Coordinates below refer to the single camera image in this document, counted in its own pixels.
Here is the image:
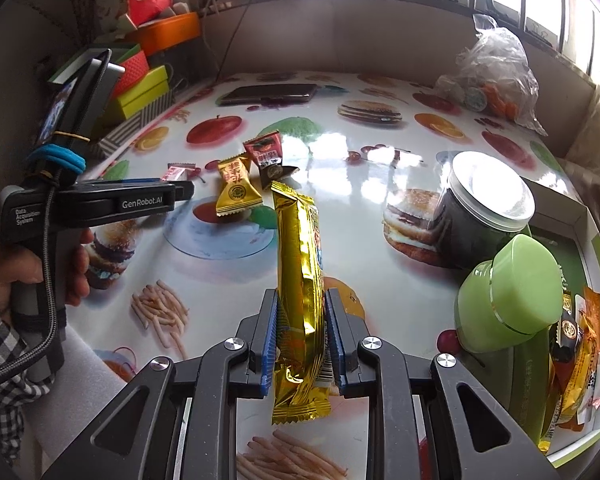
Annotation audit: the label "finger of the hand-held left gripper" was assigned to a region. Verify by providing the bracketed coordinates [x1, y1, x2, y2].
[125, 178, 196, 204]

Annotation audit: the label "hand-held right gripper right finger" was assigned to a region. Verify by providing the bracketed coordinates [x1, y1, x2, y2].
[325, 287, 558, 480]

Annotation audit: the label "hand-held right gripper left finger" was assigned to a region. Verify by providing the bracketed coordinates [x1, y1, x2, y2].
[40, 287, 281, 480]

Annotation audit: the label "small pink candy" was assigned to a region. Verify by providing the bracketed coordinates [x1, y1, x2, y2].
[162, 162, 201, 183]

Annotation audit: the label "gold candy packet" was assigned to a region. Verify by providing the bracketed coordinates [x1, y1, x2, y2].
[216, 155, 264, 217]

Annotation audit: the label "red candy packet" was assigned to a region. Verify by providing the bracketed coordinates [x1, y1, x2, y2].
[243, 131, 286, 169]

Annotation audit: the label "dark candy packet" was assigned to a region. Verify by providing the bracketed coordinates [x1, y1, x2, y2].
[258, 162, 300, 192]

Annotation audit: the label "dark packet gold emblem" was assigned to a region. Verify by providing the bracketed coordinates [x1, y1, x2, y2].
[550, 310, 583, 363]

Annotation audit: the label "orange snack packet white end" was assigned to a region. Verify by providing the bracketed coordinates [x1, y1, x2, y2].
[555, 355, 598, 431]
[580, 287, 600, 346]

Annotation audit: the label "green cardboard box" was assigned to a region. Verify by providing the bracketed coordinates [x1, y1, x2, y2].
[522, 177, 600, 468]

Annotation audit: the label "person's left forearm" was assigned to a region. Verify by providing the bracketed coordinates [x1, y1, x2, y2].
[0, 222, 67, 411]

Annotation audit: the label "person's left hand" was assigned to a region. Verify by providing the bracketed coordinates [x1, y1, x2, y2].
[0, 227, 94, 323]

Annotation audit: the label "black white striped box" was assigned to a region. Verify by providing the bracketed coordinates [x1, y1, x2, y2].
[97, 87, 177, 158]

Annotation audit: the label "yellow green box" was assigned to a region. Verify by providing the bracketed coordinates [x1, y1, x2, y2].
[117, 65, 172, 121]

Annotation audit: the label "dark smartphone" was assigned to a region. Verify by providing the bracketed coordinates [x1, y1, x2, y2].
[216, 83, 318, 107]

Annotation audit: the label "red patterned box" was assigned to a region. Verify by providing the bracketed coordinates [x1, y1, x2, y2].
[112, 50, 151, 96]

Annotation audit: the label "food print tablecloth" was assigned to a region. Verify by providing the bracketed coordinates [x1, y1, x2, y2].
[65, 72, 600, 480]

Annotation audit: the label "dark green flat box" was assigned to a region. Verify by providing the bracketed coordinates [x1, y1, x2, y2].
[47, 42, 146, 86]

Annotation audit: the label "orange box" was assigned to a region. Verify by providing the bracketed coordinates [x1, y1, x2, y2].
[125, 11, 203, 56]

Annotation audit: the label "white foam sheet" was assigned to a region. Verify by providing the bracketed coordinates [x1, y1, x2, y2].
[30, 330, 148, 480]

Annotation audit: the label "light green plastic container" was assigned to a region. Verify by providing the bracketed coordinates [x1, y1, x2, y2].
[454, 234, 565, 353]

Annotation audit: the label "dark jar with white lid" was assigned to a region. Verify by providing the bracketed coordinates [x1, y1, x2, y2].
[432, 151, 537, 271]

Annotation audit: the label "small round lidded cup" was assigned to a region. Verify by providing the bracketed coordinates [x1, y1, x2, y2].
[462, 87, 487, 111]

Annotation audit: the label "orange pieces in clear wrap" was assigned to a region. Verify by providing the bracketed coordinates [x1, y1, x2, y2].
[482, 82, 522, 117]

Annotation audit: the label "clear plastic bag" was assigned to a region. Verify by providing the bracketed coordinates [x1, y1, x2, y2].
[434, 14, 548, 136]

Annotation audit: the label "beige patterned curtain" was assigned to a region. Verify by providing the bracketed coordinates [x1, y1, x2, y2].
[555, 67, 600, 196]

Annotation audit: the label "blue hair tie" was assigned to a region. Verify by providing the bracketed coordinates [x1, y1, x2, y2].
[26, 143, 87, 175]

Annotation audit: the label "black braided cable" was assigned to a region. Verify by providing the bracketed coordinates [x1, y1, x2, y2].
[0, 175, 63, 397]

